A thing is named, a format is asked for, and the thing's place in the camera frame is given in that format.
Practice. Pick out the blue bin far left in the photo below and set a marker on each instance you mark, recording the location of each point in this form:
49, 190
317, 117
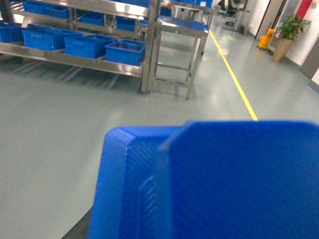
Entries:
47, 39

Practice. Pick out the potted plant in beige vase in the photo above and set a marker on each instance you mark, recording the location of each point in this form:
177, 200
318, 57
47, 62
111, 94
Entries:
288, 32

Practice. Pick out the stainless steel side table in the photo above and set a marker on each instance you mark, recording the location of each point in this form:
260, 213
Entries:
197, 30

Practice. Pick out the empty blue plastic bin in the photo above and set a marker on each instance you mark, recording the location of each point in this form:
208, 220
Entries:
89, 46

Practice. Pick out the blue bin with red parts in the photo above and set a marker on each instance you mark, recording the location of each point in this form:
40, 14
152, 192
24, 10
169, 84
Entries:
128, 52

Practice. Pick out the blue block part with knob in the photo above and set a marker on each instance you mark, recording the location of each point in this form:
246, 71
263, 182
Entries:
209, 180

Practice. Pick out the stainless steel roller shelf rack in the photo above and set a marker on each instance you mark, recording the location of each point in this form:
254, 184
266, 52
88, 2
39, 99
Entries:
124, 19

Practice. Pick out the yellow mop bucket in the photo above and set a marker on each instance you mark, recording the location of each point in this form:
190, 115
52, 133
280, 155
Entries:
265, 39

